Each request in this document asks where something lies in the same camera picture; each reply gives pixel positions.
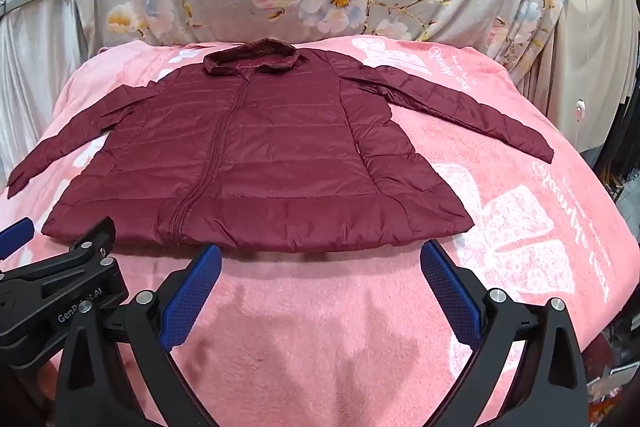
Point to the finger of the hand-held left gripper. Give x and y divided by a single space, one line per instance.
92 237
15 234

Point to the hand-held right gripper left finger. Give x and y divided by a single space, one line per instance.
192 294

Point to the beige curtain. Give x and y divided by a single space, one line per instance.
600 57

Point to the maroon puffer jacket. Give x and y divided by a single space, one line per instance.
250 167

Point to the pink printed blanket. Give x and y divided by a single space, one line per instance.
325 337

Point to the white curtain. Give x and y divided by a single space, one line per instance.
45 82

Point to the dark metal rack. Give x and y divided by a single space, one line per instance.
622 157

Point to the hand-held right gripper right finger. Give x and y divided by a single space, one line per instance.
450 289

